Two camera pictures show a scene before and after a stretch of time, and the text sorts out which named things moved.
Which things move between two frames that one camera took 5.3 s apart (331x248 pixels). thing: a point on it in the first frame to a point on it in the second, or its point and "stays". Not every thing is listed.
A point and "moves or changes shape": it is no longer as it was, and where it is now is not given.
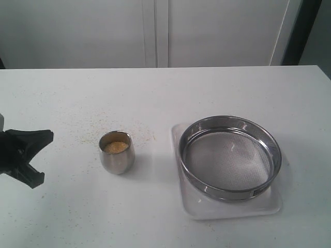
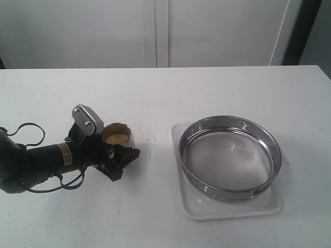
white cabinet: [60, 34] stays
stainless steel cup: [117, 152] moves or changes shape
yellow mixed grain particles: [115, 147] moves or changes shape
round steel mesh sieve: [229, 158] stays
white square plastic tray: [197, 206] stays
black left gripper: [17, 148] to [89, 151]
